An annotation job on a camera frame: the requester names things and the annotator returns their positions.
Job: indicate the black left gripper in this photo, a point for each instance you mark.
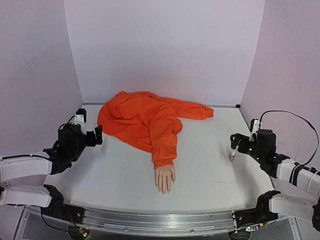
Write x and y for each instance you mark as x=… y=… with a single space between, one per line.
x=92 y=142

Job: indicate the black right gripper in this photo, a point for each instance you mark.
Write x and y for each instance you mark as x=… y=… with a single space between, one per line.
x=239 y=144

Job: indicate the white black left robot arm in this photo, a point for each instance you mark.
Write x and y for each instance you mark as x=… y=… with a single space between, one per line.
x=22 y=176

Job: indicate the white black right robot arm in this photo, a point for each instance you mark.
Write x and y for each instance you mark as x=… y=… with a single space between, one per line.
x=272 y=203

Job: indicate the orange hoodie sweatshirt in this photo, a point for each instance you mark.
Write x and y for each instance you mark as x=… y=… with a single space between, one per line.
x=149 y=123

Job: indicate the mannequin hand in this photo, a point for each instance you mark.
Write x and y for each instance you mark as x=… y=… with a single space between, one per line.
x=164 y=178

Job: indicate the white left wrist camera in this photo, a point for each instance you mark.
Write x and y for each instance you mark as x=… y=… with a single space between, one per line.
x=79 y=119

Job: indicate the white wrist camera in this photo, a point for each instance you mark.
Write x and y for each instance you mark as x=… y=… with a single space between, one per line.
x=79 y=119
x=255 y=126

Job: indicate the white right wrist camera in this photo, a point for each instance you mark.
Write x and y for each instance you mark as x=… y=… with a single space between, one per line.
x=255 y=126

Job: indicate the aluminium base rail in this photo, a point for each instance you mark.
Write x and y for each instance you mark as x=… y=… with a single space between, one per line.
x=70 y=221

